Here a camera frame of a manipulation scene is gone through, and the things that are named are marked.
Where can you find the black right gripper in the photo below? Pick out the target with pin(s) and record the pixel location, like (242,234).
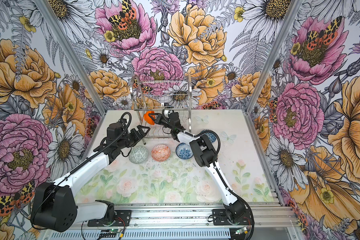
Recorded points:
(159,117)

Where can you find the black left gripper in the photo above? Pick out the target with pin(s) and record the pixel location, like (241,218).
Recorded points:
(143,135)

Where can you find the steel two-tier dish rack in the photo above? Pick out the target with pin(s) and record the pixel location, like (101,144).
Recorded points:
(162,97)

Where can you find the plain orange bowl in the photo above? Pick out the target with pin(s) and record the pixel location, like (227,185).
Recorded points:
(149,117)

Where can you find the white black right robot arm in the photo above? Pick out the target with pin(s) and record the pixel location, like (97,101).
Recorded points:
(206,156)

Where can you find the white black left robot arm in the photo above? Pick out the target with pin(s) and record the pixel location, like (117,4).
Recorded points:
(54,206)

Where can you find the green patterned bowl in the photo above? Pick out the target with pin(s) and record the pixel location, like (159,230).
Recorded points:
(138,155)

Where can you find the orange patterned bowl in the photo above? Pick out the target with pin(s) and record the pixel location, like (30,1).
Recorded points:
(160,153)

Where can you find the blue floral bowl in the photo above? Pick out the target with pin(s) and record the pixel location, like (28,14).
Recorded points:
(184,151)

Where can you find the dark blue dotted bowl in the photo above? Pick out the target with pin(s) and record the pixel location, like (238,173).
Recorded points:
(212,137)

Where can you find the green circuit board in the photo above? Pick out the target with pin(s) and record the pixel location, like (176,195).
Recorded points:
(112,234)

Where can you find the white perforated vent strip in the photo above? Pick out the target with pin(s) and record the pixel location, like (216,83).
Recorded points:
(147,234)

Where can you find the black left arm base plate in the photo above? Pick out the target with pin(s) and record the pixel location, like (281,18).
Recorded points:
(121,219)

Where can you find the aluminium mounting rail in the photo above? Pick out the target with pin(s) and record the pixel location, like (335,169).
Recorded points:
(266,215)

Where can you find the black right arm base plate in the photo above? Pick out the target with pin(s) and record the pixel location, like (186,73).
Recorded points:
(219,218)

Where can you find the left aluminium frame post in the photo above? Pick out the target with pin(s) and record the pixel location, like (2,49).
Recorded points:
(59,32)

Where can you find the aluminium frame post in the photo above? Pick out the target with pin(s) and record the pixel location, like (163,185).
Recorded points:
(59,32)
(279,40)

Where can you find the right aluminium frame post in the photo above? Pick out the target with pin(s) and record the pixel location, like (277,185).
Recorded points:
(279,40)

